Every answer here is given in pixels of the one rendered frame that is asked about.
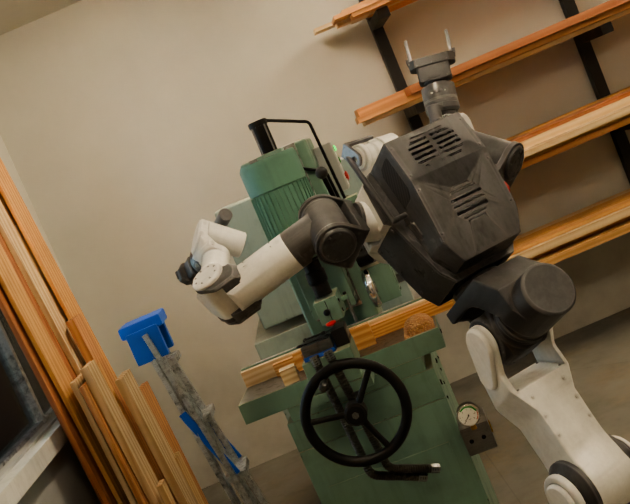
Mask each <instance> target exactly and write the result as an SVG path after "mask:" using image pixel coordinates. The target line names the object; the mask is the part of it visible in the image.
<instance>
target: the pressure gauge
mask: <svg viewBox="0 0 630 504"><path fill-rule="evenodd" d="M468 414H469V417H468ZM456 415H457V420H458V421H459V423H460V424H461V425H463V426H466V427H471V429H472V430H475V429H477V426H476V424H477V423H478V422H479V420H480V411H479V409H478V407H477V406H476V405H475V404H474V403H472V402H463V403H461V404H460V405H459V406H458V407H457V410H456ZM467 417H468V419H467ZM466 420H467V421H466ZM465 422H466V423H465Z"/></svg>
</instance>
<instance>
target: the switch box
mask: <svg viewBox="0 0 630 504"><path fill-rule="evenodd" d="M322 147H323V149H324V151H325V153H326V155H327V157H328V160H329V162H330V164H331V166H332V168H333V170H334V172H335V174H336V177H337V179H338V181H339V183H340V185H341V187H342V189H343V191H345V190H347V189H349V187H350V184H348V183H349V181H348V179H346V177H345V174H344V173H345V172H344V170H343V167H341V166H342V165H340V164H341V163H340V162H339V160H338V157H337V156H338V155H336V154H337V153H335V152H336V151H335V150H334V148H333V143H332V142H328V143H325V144H323V145H322ZM313 153H314V155H315V157H316V160H317V162H318V164H319V167H320V166H323V167H325V168H326V169H327V171H328V173H329V175H330V177H331V179H332V181H333V183H334V185H335V187H336V189H337V191H338V193H340V191H339V188H338V186H337V184H336V182H335V180H334V178H333V176H332V174H331V171H330V169H329V167H328V165H327V163H326V161H325V159H324V157H323V154H322V152H321V150H320V148H319V146H318V147H316V148H314V149H313ZM347 181H348V182H347Z"/></svg>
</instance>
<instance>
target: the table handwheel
mask: <svg viewBox="0 0 630 504"><path fill-rule="evenodd" d="M346 369H365V372H364V376H363V380H362V383H361V386H360V389H359V391H356V392H354V394H355V396H356V397H357V398H356V399H353V400H351V401H349V402H348V403H347V404H346V406H345V410H344V412H341V413H337V414H333V415H329V416H325V417H320V418H315V419H311V402H312V399H313V396H314V394H315V392H316V390H317V388H318V386H319V383H320V382H321V381H322V380H323V379H326V378H328V377H329V376H331V375H332V374H334V373H336V372H339V371H342V370H346ZM371 372H374V373H376V374H378V375H380V376H382V377H383V378H384V379H385V380H387V381H388V382H389V383H390V384H391V386H392V387H393V388H394V390H395V391H396V393H397V395H398V397H399V400H400V404H401V411H402V415H401V423H400V426H399V429H398V431H397V433H396V435H395V436H394V438H393V439H392V440H391V441H390V442H389V441H388V440H387V439H386V438H385V437H384V436H383V435H382V434H381V433H380V432H379V431H378V430H377V429H376V428H375V427H374V426H373V425H372V424H371V423H370V422H369V421H368V420H367V414H368V409H367V406H366V404H365V403H364V395H365V391H366V388H367V384H368V381H369V378H370V375H371ZM341 419H345V420H346V422H347V423H348V424H349V425H351V426H360V425H362V424H363V425H364V426H365V427H366V428H367V429H368V430H369V431H370V432H371V433H372V434H373V435H374V436H375V437H376V438H377V439H378V440H379V441H380V442H381V443H382V444H383V445H384V448H382V449H381V450H379V451H377V452H375V453H372V454H369V455H364V456H350V455H345V454H341V453H339V452H337V451H335V450H333V449H331V448H330V447H328V446H327V445H326V444H325V443H324V442H323V441H322V440H321V439H320V438H319V436H318V435H317V433H316V431H315V429H314V427H313V426H314V425H318V424H322V423H326V422H331V421H336V420H341ZM300 421H301V425H302V429H303V431H304V434H305V436H306V438H307V439H308V441H309V442H310V444H311V445H312V446H313V447H314V449H315V450H316V451H317V452H319V453H320V454H321V455H322V456H324V457H325V458H327V459H328V460H330V461H332V462H334V463H337V464H340V465H344V466H349V467H365V466H370V465H374V464H377V463H380V462H382V461H384V460H385V459H387V458H389V457H390V456H392V455H393V454H394V453H395V452H396V451H397V450H398V449H399V448H400V447H401V446H402V444H403V443H404V441H405V440H406V438H407V436H408V433H409V431H410V427H411V423H412V403H411V399H410V396H409V393H408V391H407V389H406V387H405V385H404V383H403V382H402V381H401V379H400V378H399V377H398V376H397V375H396V374H395V373H394V372H393V371H392V370H390V369H389V368H388V367H386V366H384V365H383V364H381V363H379V362H376V361H373V360H370V359H365V358H345V359H340V360H337V361H334V362H332V363H330V364H328V365H326V366H324V367H323V368H322V369H320V370H319V371H318V372H317V373H316V374H315V375H314V376H313V377H312V378H311V379H310V381H309V382H308V384H307V385H306V387H305V389H304V392H303V395H302V398H301V403H300Z"/></svg>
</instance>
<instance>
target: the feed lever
mask: <svg viewBox="0 0 630 504"><path fill-rule="evenodd" d="M315 175H316V177H317V178H319V179H322V180H323V182H324V184H325V186H326V188H327V190H328V192H329V194H330V195H331V196H335V197H336V195H335V193H334V191H333V189H332V187H331V185H330V183H329V181H328V179H327V175H328V171H327V169H326V168H325V167H323V166H320V167H318V168H317V169H316V171H315ZM356 261H357V264H358V266H359V267H364V266H366V265H370V264H371V263H374V261H375V259H374V258H372V257H371V256H370V255H369V254H368V252H367V250H366V248H365V246H364V245H363V246H362V248H361V250H360V252H359V254H358V257H357V259H356Z"/></svg>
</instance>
